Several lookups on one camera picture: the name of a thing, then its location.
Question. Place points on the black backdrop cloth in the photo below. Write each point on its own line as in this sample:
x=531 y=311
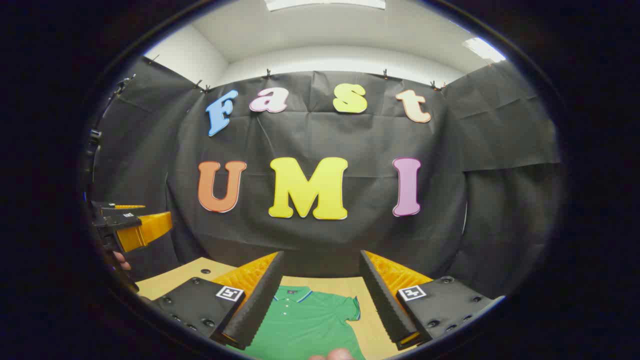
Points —
x=360 y=235

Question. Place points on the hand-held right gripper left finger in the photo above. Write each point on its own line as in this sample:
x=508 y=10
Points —
x=260 y=300

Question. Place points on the long ceiling light panel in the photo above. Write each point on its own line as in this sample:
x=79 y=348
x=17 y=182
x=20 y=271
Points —
x=325 y=4

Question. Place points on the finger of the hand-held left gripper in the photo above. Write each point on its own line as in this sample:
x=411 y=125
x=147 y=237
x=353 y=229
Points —
x=150 y=227
x=107 y=206

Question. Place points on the small ceiling light panel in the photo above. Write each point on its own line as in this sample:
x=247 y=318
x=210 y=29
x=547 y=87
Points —
x=484 y=50

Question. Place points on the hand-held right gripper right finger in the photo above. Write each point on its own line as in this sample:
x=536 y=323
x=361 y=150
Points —
x=382 y=300

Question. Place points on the green T-shirt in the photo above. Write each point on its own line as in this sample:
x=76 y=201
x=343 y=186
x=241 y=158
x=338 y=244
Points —
x=305 y=325

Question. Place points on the row of black cloth clips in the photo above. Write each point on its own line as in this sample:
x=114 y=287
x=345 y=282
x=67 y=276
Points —
x=268 y=75

